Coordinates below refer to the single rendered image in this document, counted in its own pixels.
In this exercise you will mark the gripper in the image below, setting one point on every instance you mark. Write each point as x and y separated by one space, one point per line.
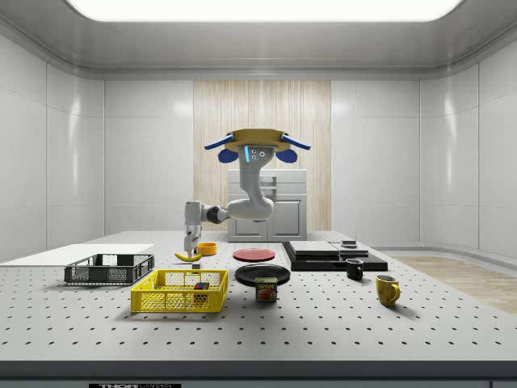
190 235

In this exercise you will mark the puzzle cube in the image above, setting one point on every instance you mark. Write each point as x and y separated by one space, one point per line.
202 286

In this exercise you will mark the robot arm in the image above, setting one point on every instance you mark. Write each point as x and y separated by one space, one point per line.
252 190

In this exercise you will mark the yellow bowl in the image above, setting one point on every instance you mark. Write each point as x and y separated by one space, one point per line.
207 250

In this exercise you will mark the banana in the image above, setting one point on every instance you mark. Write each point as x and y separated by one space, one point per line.
187 257

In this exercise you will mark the red plate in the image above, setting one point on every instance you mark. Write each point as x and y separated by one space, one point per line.
254 254

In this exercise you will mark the yellow basket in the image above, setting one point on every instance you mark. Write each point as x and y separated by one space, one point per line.
177 301

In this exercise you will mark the black plate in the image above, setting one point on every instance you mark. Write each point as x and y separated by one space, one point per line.
262 271

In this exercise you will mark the dark grey basket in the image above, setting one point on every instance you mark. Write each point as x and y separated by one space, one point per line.
107 275

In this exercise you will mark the flat-sided can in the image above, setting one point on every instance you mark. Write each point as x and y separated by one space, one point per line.
266 289

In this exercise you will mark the white cabinet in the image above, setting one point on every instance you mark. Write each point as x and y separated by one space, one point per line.
288 210

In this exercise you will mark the white board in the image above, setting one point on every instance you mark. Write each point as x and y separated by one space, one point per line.
76 254

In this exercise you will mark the black stove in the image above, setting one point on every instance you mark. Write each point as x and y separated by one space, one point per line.
323 258

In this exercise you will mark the black mug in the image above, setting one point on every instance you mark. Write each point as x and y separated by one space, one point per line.
354 270

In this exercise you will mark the yellow mug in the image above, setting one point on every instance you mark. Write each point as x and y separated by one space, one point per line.
385 291

